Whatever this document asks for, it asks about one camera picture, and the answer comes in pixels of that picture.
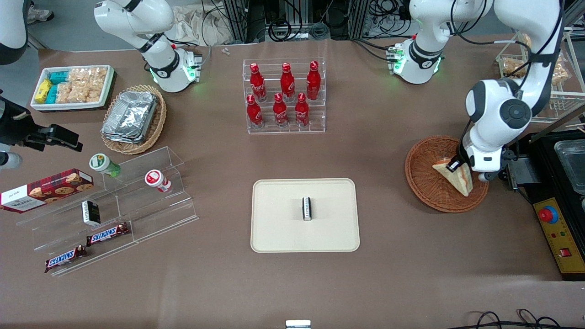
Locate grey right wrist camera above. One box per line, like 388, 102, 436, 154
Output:
0, 151, 23, 170

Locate aluminium frame with cables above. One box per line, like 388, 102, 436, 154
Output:
201, 0, 414, 45

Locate bagged snack in rack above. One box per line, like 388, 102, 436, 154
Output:
500, 34, 532, 79

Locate white rectangular snack bin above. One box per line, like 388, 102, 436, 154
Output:
30, 65, 115, 112

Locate brown snickers bar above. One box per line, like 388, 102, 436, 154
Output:
86, 223, 130, 247
44, 245, 88, 274

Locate stack of foil trays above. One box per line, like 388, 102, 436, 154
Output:
101, 90, 159, 145

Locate oval light wicker basket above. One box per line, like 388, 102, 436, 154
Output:
101, 85, 167, 155

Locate triangular sandwich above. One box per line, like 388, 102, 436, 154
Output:
432, 156, 473, 197

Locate beige plastic tray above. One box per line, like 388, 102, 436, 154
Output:
250, 178, 361, 253

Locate red tartan cookie box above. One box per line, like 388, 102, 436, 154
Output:
0, 169, 94, 214

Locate beige crumpled cloth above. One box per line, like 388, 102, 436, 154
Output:
170, 5, 234, 47

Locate red cola bottle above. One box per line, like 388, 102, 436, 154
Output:
295, 93, 310, 128
273, 93, 289, 128
280, 63, 296, 102
306, 61, 322, 101
246, 95, 265, 130
249, 63, 268, 102

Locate clear acrylic stepped shelf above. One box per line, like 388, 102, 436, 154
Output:
16, 146, 200, 278

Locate clear bag of rice crackers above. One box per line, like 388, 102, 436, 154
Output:
55, 82, 89, 104
87, 67, 109, 103
68, 68, 91, 85

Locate red yogurt cup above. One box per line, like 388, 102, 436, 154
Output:
145, 170, 173, 193

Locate yellow snack pack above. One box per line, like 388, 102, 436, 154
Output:
35, 79, 53, 102

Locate green yogurt cup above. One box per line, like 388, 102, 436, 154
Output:
89, 153, 122, 178

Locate grey shoe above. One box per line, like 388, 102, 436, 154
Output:
27, 2, 55, 25

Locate yellow black control box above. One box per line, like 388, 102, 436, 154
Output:
533, 197, 585, 281

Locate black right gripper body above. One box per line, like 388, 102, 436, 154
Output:
0, 97, 35, 148

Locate white wire rack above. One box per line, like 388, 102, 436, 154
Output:
495, 28, 585, 125

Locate round brown wicker basket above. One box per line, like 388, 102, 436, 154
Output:
405, 136, 489, 213

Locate black countertop appliance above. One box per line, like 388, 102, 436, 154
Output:
498, 130, 585, 215

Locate black floor cables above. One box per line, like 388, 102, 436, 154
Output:
459, 309, 585, 329

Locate clear acrylic bottle rack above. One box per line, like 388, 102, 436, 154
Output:
242, 58, 326, 135

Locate red emergency stop button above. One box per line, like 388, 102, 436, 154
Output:
538, 206, 559, 225

